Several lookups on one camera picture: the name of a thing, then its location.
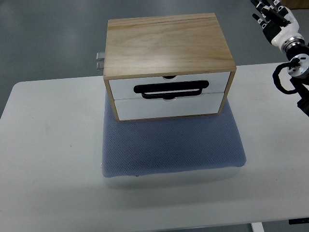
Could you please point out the grey metal bracket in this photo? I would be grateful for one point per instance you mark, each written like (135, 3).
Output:
(100, 57)

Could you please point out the black drawer handle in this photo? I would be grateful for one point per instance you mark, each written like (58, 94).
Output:
(169, 91)

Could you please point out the black table control panel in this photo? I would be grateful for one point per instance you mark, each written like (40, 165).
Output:
(298, 221)

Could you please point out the blue mesh cushion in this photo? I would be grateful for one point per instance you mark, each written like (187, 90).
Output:
(158, 146)

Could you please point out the wooden drawer cabinet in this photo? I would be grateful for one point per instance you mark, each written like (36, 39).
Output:
(166, 46)

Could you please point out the white table leg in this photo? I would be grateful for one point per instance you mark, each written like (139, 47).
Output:
(257, 227)

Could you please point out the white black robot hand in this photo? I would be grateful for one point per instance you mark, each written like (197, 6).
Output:
(278, 23)

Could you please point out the white drawer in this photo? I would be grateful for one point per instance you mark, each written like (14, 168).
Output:
(140, 108)
(123, 88)

